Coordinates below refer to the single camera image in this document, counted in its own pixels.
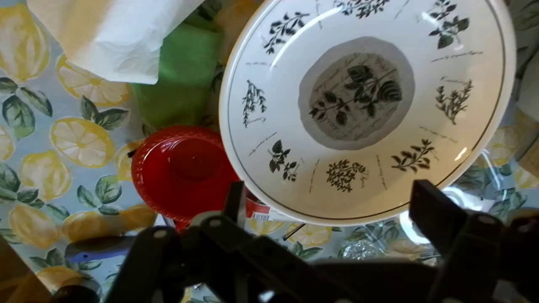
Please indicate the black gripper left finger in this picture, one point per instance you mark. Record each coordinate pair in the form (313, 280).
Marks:
(168, 263)

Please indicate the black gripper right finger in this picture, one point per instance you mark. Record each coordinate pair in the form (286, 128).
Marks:
(481, 253)

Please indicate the red plastic plate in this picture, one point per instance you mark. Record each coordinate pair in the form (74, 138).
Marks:
(178, 169)

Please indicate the clear water bottle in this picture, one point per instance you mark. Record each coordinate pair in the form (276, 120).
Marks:
(367, 246)

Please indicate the lemon print tablecloth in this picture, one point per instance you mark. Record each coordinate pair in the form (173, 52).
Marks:
(33, 185)

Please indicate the green lidded white pot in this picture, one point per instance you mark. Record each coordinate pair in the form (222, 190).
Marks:
(530, 89)

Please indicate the green cloth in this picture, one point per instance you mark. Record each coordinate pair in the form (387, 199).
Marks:
(178, 84)

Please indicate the white herb print bowl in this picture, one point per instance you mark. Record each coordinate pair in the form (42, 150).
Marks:
(363, 106)

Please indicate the white paper napkin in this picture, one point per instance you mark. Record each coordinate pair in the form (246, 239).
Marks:
(111, 34)

